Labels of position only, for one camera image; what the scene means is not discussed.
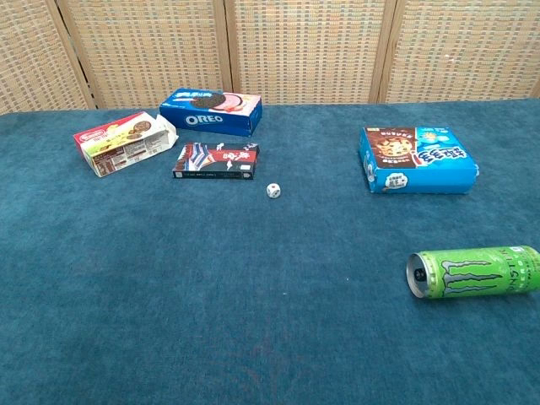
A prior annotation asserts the light blue chocolate-chip cookie box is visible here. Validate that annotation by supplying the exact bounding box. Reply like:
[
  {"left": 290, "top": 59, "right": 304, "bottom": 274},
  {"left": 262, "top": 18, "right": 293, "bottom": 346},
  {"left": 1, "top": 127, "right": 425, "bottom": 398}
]
[{"left": 358, "top": 125, "right": 483, "bottom": 195}]

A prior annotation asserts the red and white biscuit box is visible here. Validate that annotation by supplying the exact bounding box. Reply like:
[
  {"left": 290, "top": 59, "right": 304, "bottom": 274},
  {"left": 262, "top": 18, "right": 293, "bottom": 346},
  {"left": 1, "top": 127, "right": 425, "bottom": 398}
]
[{"left": 73, "top": 111, "right": 179, "bottom": 178}]

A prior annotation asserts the black chocolate box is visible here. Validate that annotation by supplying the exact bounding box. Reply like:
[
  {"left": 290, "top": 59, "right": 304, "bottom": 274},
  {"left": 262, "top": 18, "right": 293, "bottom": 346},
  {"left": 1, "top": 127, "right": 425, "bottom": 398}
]
[{"left": 171, "top": 142, "right": 261, "bottom": 181}]

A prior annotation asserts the blue Oreo cookie box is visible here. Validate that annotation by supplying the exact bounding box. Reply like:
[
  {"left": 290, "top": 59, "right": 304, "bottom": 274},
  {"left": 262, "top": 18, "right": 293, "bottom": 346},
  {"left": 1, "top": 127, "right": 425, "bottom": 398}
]
[{"left": 159, "top": 87, "right": 263, "bottom": 138}]

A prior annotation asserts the blue felt table cloth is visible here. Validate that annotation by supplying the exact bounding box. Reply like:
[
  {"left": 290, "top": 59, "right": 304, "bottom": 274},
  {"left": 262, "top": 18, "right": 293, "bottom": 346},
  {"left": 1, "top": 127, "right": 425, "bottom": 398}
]
[{"left": 0, "top": 97, "right": 540, "bottom": 405}]

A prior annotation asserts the woven folding screen panel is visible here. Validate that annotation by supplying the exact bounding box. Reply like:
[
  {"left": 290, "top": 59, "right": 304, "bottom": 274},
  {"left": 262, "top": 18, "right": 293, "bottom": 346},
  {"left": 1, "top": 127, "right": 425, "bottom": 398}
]
[
  {"left": 223, "top": 0, "right": 397, "bottom": 105},
  {"left": 0, "top": 0, "right": 96, "bottom": 116},
  {"left": 377, "top": 0, "right": 540, "bottom": 105},
  {"left": 56, "top": 0, "right": 234, "bottom": 110}
]

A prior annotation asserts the green Monster energy can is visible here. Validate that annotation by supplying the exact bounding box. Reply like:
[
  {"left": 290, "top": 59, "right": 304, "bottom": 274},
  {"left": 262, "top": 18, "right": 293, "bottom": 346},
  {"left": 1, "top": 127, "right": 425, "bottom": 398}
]
[{"left": 405, "top": 245, "right": 540, "bottom": 300}]

